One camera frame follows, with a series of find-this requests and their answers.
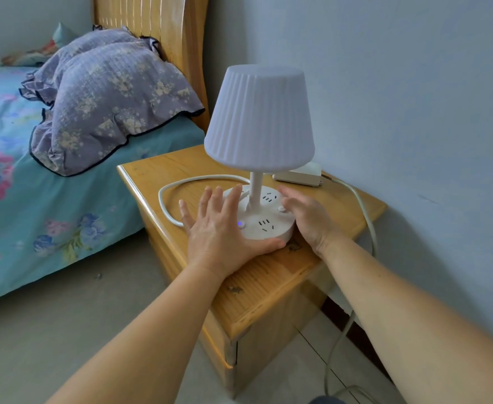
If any red and green pillow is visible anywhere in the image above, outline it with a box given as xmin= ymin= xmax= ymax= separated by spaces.
xmin=1 ymin=22 xmax=79 ymax=68

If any blue floral bed sheet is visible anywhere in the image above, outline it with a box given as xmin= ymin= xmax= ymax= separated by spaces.
xmin=0 ymin=66 xmax=206 ymax=307

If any power strip cable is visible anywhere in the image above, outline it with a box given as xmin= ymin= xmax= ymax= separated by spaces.
xmin=321 ymin=174 xmax=377 ymax=404

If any white lamp cord with plug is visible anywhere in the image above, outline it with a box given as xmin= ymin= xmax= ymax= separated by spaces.
xmin=158 ymin=174 xmax=252 ymax=228

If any wooden bed headboard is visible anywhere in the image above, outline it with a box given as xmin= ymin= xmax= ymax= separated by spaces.
xmin=93 ymin=0 xmax=211 ymax=133

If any person's left hand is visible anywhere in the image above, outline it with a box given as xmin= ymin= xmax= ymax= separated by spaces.
xmin=178 ymin=183 xmax=287 ymax=282

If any white table lamp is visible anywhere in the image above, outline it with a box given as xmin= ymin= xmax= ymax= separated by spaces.
xmin=204 ymin=65 xmax=316 ymax=242

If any person's left forearm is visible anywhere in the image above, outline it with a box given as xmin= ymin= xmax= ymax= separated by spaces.
xmin=46 ymin=263 xmax=226 ymax=404

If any person's right forearm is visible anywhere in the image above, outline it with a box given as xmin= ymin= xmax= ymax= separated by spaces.
xmin=318 ymin=237 xmax=493 ymax=404

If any white power strip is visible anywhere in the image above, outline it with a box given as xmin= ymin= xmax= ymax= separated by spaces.
xmin=271 ymin=162 xmax=323 ymax=188

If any wooden nightstand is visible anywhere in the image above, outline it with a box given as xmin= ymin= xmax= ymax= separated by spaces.
xmin=117 ymin=144 xmax=389 ymax=400

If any purple floral pillow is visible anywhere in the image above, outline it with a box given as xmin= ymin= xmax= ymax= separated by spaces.
xmin=28 ymin=44 xmax=206 ymax=177
xmin=19 ymin=27 xmax=162 ymax=108

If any person's right hand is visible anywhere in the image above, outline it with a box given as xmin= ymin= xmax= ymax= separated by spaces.
xmin=276 ymin=185 xmax=348 ymax=259

